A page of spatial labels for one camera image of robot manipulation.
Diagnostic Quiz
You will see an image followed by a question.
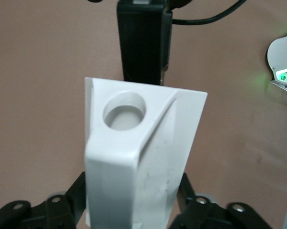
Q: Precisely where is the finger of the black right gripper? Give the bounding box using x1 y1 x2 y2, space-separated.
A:
161 10 174 85
116 0 165 85

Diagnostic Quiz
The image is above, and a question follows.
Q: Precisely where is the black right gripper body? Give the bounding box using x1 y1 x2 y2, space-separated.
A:
165 0 195 11

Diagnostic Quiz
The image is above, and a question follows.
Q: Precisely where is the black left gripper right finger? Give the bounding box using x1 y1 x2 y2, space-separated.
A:
167 172 274 229

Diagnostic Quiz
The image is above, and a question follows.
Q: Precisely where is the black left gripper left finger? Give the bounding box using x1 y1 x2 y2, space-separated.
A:
0 171 87 229

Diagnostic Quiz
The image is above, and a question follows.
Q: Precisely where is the white angular plastic cup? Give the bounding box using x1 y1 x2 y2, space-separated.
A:
84 76 208 229

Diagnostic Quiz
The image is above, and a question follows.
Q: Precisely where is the brown table cover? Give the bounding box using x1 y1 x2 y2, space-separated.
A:
0 0 287 229

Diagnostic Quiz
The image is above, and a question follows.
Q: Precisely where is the black cable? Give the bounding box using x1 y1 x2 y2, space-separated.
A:
171 0 246 26

